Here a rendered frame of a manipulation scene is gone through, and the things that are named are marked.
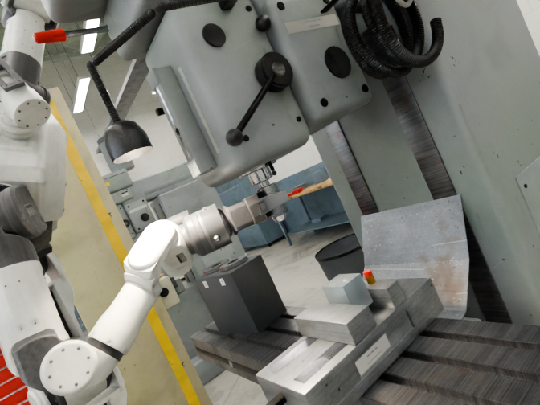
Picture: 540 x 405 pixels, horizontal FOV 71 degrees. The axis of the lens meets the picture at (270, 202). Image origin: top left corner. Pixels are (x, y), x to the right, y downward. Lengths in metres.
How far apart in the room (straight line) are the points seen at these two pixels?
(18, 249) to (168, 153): 9.89
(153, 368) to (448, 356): 2.01
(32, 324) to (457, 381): 0.64
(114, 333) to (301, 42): 0.64
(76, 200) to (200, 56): 1.82
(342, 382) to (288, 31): 0.64
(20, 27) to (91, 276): 1.50
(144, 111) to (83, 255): 8.63
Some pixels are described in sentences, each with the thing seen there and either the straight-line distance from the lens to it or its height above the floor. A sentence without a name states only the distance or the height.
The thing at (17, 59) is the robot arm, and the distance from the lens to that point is 1.16.
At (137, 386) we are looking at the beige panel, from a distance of 2.51.
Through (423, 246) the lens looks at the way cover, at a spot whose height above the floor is 0.97.
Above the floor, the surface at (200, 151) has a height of 1.38.
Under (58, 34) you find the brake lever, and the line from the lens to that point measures 0.89.
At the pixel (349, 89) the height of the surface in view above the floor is 1.38.
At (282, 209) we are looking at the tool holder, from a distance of 0.77.
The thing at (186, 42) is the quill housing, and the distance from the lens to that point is 0.73.
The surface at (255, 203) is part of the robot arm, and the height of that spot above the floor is 1.25.
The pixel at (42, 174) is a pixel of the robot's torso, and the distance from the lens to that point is 0.86.
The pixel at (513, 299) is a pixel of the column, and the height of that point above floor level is 0.80.
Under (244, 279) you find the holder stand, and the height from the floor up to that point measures 1.06.
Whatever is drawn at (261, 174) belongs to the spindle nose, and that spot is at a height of 1.29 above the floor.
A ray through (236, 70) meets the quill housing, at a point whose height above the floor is 1.48.
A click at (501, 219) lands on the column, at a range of 0.96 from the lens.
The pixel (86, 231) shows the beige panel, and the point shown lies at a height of 1.45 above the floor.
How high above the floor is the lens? 1.27
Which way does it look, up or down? 3 degrees down
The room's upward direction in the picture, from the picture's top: 25 degrees counter-clockwise
